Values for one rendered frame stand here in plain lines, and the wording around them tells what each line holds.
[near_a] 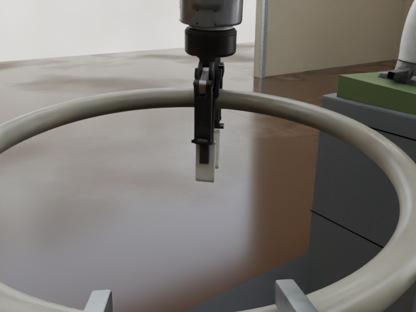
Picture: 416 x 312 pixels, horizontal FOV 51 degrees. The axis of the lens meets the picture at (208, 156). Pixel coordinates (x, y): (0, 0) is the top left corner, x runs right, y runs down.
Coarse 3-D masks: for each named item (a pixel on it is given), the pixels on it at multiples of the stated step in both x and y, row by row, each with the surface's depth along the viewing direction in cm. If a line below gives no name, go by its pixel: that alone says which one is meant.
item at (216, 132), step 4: (216, 132) 71; (216, 136) 72; (216, 140) 72; (216, 144) 72; (216, 148) 73; (216, 152) 73; (216, 156) 73; (216, 160) 74; (216, 164) 74; (216, 168) 74
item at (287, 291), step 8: (280, 280) 27; (288, 280) 27; (280, 288) 26; (288, 288) 25; (296, 288) 25; (96, 296) 25; (104, 296) 25; (280, 296) 26; (288, 296) 24; (296, 296) 24; (304, 296) 24; (88, 304) 24; (96, 304) 24; (104, 304) 24; (112, 304) 26; (280, 304) 26; (288, 304) 24; (296, 304) 23; (304, 304) 23; (312, 304) 23
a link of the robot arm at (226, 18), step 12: (180, 0) 60; (192, 0) 58; (204, 0) 57; (216, 0) 57; (228, 0) 58; (240, 0) 59; (180, 12) 61; (192, 12) 58; (204, 12) 58; (216, 12) 58; (228, 12) 58; (240, 12) 60; (192, 24) 59; (204, 24) 59; (216, 24) 58; (228, 24) 59
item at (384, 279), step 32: (96, 96) 63; (128, 96) 64; (160, 96) 65; (192, 96) 66; (224, 96) 65; (256, 96) 64; (0, 128) 52; (32, 128) 55; (320, 128) 58; (352, 128) 54; (384, 160) 47; (384, 256) 31; (0, 288) 28; (352, 288) 28; (384, 288) 29
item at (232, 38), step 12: (192, 36) 61; (204, 36) 60; (216, 36) 60; (228, 36) 60; (192, 48) 61; (204, 48) 60; (216, 48) 60; (228, 48) 61; (204, 60) 61; (216, 60) 63
